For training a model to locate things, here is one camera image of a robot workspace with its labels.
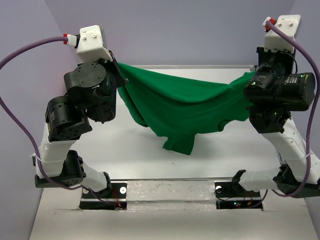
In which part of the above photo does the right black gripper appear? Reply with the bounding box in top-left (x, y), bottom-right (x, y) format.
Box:
top-left (243, 38), bottom-right (299, 96)

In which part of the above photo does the green t-shirt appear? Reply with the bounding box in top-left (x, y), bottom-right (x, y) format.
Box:
top-left (118, 63), bottom-right (254, 155)

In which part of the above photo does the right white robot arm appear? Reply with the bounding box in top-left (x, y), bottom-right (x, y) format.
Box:
top-left (230, 46), bottom-right (320, 199)

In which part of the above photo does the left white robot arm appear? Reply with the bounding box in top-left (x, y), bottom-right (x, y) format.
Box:
top-left (33, 56), bottom-right (126, 199)

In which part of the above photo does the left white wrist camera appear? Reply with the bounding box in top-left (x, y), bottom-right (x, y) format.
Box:
top-left (63, 25), bottom-right (113, 63)

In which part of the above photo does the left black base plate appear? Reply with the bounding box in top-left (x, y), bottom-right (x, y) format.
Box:
top-left (79, 180), bottom-right (128, 211)

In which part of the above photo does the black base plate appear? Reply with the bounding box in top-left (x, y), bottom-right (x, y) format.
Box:
top-left (214, 181), bottom-right (263, 210)
top-left (79, 180), bottom-right (128, 211)

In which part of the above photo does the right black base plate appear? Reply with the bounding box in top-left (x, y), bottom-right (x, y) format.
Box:
top-left (214, 181), bottom-right (263, 210)

